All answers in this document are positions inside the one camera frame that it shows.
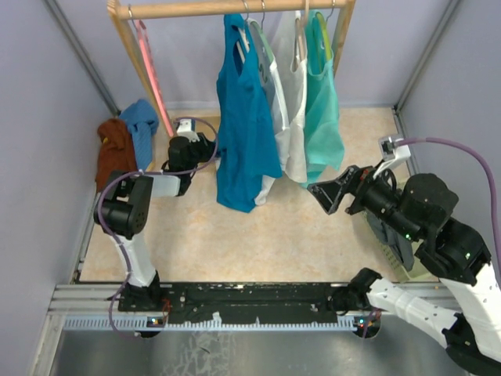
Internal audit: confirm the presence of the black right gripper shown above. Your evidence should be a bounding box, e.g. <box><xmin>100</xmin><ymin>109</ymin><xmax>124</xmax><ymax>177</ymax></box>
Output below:
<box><xmin>306</xmin><ymin>157</ymin><xmax>420</xmax><ymax>241</ymax></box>

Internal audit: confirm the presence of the blue t-shirt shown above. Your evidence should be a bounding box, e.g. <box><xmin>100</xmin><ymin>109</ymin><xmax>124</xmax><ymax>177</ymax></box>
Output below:
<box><xmin>216</xmin><ymin>14</ymin><xmax>282</xmax><ymax>213</ymax></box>

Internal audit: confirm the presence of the cream hanger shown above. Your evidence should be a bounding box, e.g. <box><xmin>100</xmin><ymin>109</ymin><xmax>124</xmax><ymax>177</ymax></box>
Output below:
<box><xmin>236</xmin><ymin>0</ymin><xmax>250</xmax><ymax>63</ymax></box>

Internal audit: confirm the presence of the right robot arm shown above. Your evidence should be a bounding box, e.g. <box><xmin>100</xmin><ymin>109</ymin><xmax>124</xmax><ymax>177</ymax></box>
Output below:
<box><xmin>308</xmin><ymin>165</ymin><xmax>500</xmax><ymax>375</ymax></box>

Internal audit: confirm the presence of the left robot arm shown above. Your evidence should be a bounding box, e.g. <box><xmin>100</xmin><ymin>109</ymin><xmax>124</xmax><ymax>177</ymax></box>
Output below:
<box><xmin>94</xmin><ymin>132</ymin><xmax>217</xmax><ymax>312</ymax></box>

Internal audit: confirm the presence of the white t-shirt on wooden hanger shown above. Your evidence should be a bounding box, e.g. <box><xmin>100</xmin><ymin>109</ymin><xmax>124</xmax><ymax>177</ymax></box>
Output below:
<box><xmin>272</xmin><ymin>11</ymin><xmax>308</xmax><ymax>183</ymax></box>

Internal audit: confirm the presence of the teal t-shirt on hanger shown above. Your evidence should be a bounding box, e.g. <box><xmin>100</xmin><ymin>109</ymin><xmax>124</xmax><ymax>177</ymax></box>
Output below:
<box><xmin>303</xmin><ymin>10</ymin><xmax>344</xmax><ymax>187</ymax></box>

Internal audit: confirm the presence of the grey t-shirt in basket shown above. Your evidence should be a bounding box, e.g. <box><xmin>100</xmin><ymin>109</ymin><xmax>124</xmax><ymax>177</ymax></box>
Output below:
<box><xmin>366</xmin><ymin>212</ymin><xmax>414</xmax><ymax>272</ymax></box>

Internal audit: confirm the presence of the white t-shirt on green hanger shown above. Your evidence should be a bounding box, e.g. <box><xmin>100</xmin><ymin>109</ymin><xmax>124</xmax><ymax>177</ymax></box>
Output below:
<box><xmin>247</xmin><ymin>17</ymin><xmax>291</xmax><ymax>207</ymax></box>

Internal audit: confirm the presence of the pink hanger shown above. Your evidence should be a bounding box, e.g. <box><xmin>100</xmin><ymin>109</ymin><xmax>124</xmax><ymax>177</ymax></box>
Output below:
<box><xmin>127</xmin><ymin>4</ymin><xmax>175</xmax><ymax>138</ymax></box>

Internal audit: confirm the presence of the green hanger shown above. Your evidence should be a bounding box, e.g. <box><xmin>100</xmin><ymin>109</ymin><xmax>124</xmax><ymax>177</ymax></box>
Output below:
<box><xmin>249</xmin><ymin>20</ymin><xmax>274</xmax><ymax>62</ymax></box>

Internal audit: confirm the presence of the wooden hanger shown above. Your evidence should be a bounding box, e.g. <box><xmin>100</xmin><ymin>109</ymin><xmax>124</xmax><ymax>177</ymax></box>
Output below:
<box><xmin>294</xmin><ymin>0</ymin><xmax>310</xmax><ymax>64</ymax></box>

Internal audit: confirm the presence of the yellow hanger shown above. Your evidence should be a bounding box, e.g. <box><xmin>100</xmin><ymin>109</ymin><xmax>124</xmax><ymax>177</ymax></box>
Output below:
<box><xmin>315</xmin><ymin>12</ymin><xmax>332</xmax><ymax>61</ymax></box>

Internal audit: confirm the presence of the light blue striped cloth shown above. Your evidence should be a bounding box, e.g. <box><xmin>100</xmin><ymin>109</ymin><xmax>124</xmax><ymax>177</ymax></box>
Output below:
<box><xmin>118</xmin><ymin>99</ymin><xmax>159</xmax><ymax>171</ymax></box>

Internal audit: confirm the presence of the brown cloth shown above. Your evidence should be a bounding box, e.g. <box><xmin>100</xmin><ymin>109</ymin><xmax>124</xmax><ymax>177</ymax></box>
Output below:
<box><xmin>96</xmin><ymin>118</ymin><xmax>137</xmax><ymax>192</ymax></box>

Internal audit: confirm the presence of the light green perforated basket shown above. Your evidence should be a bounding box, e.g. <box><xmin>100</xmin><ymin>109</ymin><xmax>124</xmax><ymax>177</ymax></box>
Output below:
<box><xmin>382</xmin><ymin>245</ymin><xmax>437</xmax><ymax>283</ymax></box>

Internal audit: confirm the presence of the wooden clothes rack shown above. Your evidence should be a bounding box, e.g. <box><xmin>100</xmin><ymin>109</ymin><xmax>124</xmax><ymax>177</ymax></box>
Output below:
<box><xmin>106</xmin><ymin>0</ymin><xmax>357</xmax><ymax>175</ymax></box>

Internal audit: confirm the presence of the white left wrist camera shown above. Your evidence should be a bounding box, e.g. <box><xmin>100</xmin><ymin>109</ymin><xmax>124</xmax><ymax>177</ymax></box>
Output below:
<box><xmin>176</xmin><ymin>118</ymin><xmax>200</xmax><ymax>143</ymax></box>

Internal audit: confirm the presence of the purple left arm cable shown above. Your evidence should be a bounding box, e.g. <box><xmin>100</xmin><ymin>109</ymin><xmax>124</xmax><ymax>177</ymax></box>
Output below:
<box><xmin>96</xmin><ymin>116</ymin><xmax>220</xmax><ymax>338</ymax></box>

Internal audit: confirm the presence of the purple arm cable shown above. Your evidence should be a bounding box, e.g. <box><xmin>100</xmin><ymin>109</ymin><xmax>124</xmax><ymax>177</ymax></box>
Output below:
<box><xmin>96</xmin><ymin>116</ymin><xmax>220</xmax><ymax>338</ymax></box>
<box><xmin>395</xmin><ymin>136</ymin><xmax>501</xmax><ymax>267</ymax></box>

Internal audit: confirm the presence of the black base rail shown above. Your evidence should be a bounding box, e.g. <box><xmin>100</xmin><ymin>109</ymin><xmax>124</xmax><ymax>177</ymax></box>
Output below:
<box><xmin>117</xmin><ymin>280</ymin><xmax>396</xmax><ymax>324</ymax></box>

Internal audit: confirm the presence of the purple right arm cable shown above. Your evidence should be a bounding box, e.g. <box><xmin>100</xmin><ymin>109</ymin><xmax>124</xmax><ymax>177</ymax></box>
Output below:
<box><xmin>395</xmin><ymin>136</ymin><xmax>501</xmax><ymax>267</ymax></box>

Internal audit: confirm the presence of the white toothed cable strip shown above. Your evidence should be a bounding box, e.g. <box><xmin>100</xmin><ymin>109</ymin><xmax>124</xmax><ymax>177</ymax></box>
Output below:
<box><xmin>62</xmin><ymin>315</ymin><xmax>383</xmax><ymax>333</ymax></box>

